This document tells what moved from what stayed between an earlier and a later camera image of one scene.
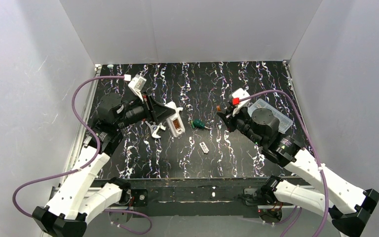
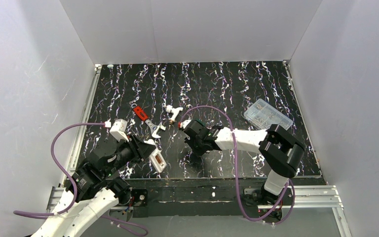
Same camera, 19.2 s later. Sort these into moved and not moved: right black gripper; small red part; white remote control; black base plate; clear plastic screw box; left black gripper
Moved: left black gripper; white remote control; right black gripper
Not moved: clear plastic screw box; small red part; black base plate
